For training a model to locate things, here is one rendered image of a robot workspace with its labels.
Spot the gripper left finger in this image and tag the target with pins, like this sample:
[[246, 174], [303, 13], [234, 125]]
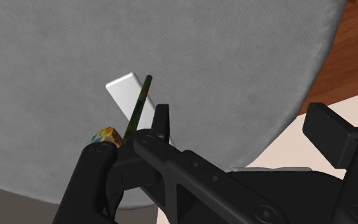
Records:
[[178, 167]]

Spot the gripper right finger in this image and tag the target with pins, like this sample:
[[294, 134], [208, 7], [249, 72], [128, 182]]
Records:
[[330, 133]]

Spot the dark green pen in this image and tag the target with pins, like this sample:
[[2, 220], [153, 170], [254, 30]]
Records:
[[140, 104]]

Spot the small multicoloured block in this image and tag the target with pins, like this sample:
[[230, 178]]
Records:
[[107, 135]]

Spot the flat white rectangular device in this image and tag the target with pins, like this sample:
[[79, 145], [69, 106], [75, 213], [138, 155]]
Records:
[[124, 93]]

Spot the round grey fabric ottoman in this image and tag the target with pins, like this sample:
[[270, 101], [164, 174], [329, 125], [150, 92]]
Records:
[[212, 62]]

